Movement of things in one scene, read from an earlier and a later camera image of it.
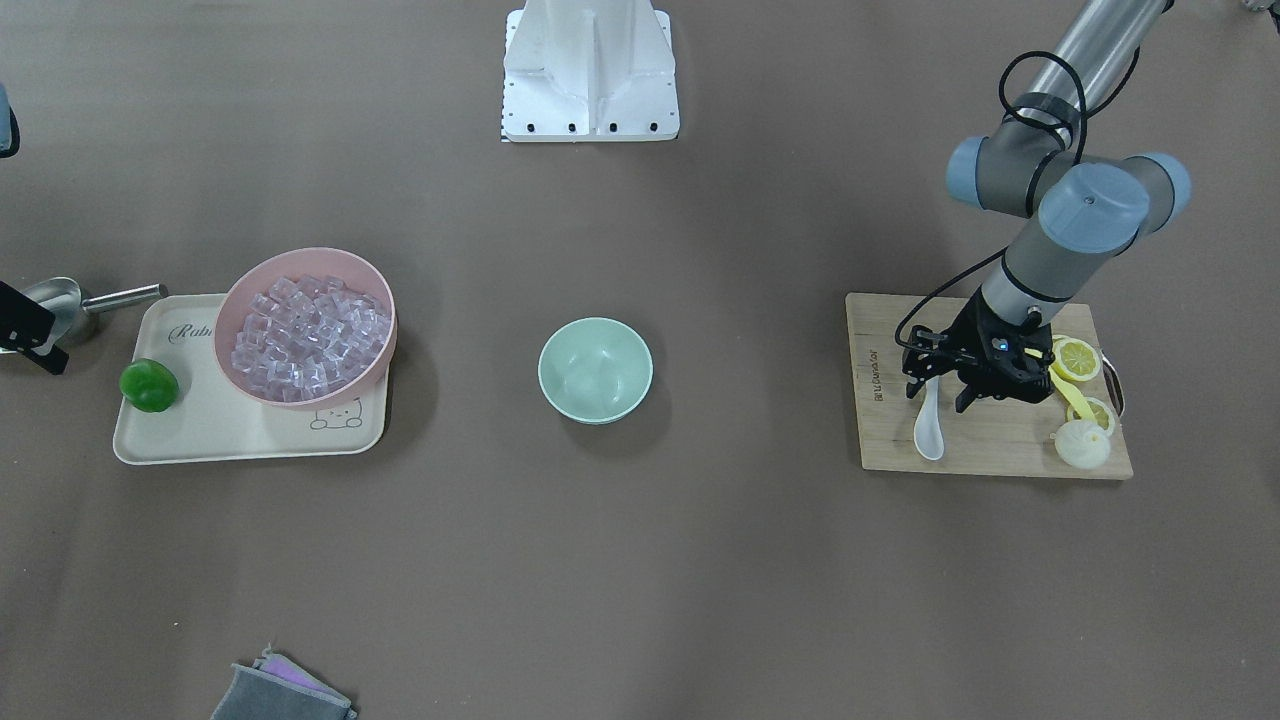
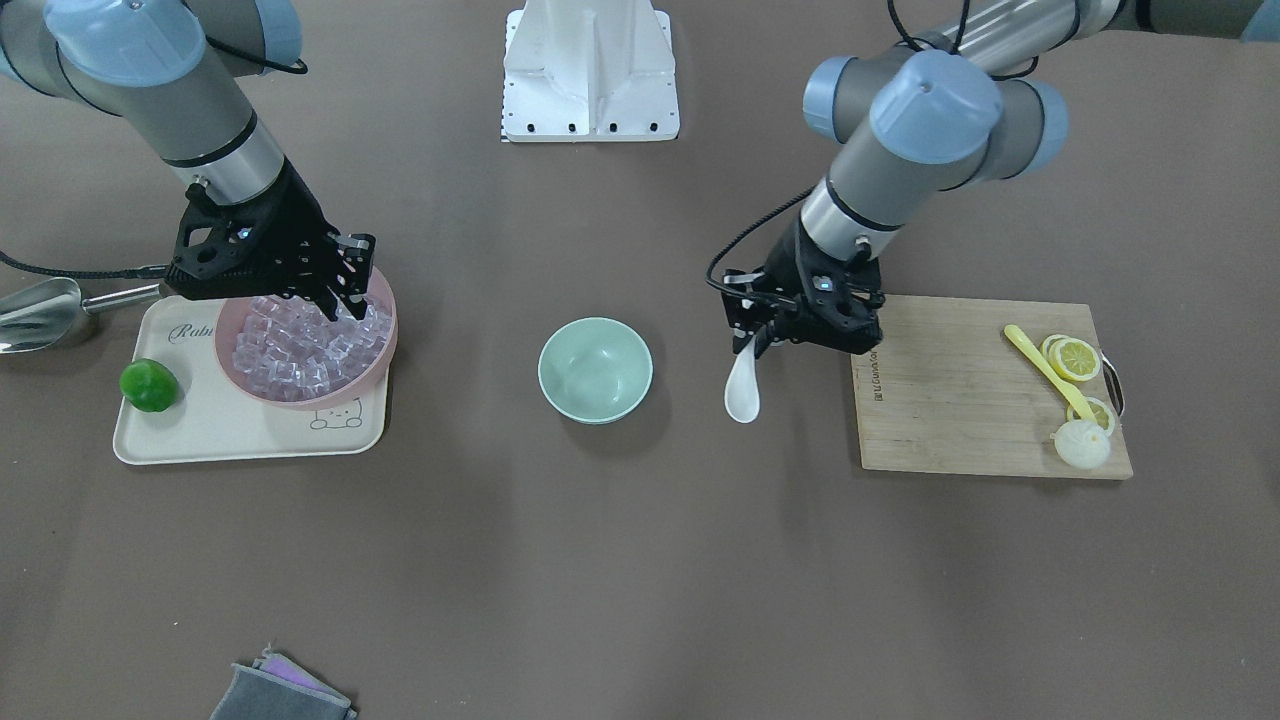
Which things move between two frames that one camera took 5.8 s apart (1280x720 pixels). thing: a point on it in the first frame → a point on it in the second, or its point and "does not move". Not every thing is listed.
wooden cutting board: [990, 437] does not move
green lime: [149, 385] does not move
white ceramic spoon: [928, 436] → [742, 391]
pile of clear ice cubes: [305, 335] does not move
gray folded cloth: [276, 688] does not move
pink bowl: [359, 273] does not move
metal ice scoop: [61, 297] does not move
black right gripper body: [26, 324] → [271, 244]
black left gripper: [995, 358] → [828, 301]
